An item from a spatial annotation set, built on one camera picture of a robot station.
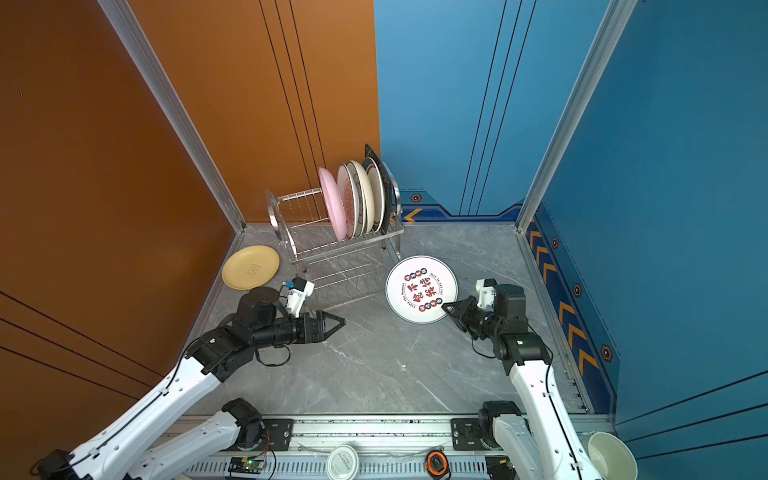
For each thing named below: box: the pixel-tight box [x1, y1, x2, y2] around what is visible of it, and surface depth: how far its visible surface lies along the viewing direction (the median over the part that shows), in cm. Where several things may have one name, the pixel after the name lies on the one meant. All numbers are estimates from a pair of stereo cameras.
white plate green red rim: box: [363, 157, 386, 233], surface depth 73 cm
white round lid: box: [327, 445, 359, 480], surface depth 66 cm
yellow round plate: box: [222, 245, 280, 291], surface depth 109 cm
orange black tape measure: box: [425, 450, 452, 480], surface depth 68 cm
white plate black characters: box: [384, 255, 459, 325], surface depth 80 cm
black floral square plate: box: [365, 144, 394, 235], surface depth 73 cm
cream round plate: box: [350, 160, 375, 234], surface depth 72 cm
